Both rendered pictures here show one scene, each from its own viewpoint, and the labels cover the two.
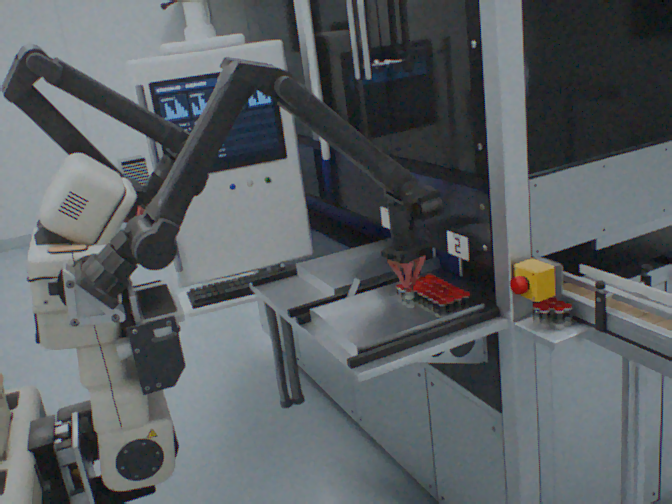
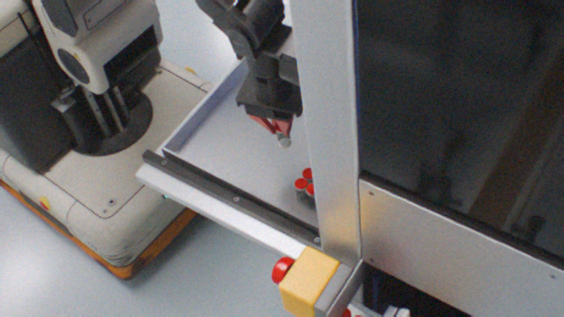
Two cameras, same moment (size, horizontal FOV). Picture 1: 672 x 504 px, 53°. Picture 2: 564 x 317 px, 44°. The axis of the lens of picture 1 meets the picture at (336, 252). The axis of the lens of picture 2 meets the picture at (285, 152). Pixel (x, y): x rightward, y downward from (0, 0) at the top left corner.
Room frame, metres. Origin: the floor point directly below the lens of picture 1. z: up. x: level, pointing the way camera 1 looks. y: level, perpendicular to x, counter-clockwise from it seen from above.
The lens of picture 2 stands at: (1.18, -0.80, 1.84)
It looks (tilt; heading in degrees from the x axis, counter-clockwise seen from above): 52 degrees down; 65
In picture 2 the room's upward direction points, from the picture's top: 10 degrees counter-clockwise
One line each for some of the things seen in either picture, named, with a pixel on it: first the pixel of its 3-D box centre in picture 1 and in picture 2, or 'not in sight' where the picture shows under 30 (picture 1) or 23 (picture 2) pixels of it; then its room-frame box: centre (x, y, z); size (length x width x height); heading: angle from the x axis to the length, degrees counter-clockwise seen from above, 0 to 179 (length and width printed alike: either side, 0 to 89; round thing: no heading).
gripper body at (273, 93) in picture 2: (403, 239); (271, 82); (1.49, -0.16, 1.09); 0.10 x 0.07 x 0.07; 128
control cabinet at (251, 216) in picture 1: (222, 158); not in sight; (2.30, 0.34, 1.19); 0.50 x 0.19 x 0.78; 107
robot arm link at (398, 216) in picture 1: (403, 213); (269, 53); (1.49, -0.16, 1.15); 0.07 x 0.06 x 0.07; 115
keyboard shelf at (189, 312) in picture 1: (247, 285); not in sight; (2.12, 0.31, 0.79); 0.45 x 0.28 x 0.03; 107
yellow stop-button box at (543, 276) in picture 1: (536, 279); (315, 288); (1.37, -0.43, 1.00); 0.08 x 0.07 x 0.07; 114
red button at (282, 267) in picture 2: (520, 284); (287, 273); (1.35, -0.39, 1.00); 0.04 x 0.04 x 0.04; 24
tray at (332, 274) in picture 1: (366, 265); not in sight; (1.86, -0.08, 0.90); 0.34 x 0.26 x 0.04; 114
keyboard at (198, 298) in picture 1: (250, 283); not in sight; (2.06, 0.29, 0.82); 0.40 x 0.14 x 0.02; 107
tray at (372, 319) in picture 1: (395, 312); (285, 139); (1.51, -0.12, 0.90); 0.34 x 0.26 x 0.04; 113
